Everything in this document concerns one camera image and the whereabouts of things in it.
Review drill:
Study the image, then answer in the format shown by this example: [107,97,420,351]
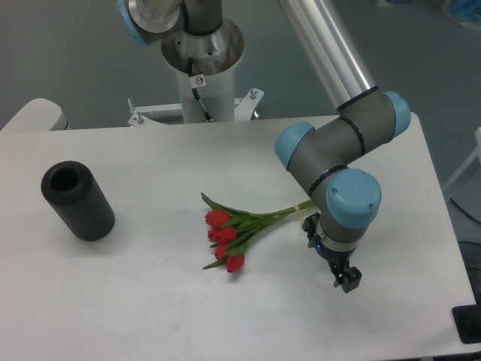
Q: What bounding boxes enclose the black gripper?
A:
[302,212,362,293]

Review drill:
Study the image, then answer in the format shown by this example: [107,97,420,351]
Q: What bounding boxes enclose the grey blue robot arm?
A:
[116,1,411,292]

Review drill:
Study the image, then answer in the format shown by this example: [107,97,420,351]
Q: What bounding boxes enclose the red tulip bouquet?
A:
[201,193,315,273]

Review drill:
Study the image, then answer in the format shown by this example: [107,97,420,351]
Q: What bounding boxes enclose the black device at table edge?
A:
[452,305,480,344]

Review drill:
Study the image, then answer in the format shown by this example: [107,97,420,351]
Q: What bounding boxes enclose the black ribbed cylindrical vase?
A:
[41,161,115,241]

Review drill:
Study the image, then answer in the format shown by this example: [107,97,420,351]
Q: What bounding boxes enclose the white rounded table part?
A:
[1,98,69,134]

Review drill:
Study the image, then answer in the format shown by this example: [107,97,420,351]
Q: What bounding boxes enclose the black floor cable right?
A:
[450,198,481,221]

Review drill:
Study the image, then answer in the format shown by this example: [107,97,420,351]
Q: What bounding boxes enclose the white furniture frame right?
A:
[441,128,480,193]

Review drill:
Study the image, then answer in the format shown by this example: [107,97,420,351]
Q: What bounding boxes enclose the white pedestal base frame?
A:
[127,87,265,127]

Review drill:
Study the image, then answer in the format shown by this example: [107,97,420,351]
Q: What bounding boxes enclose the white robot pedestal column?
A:
[161,18,244,123]

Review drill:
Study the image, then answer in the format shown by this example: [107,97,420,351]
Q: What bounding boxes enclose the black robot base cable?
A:
[186,56,215,123]

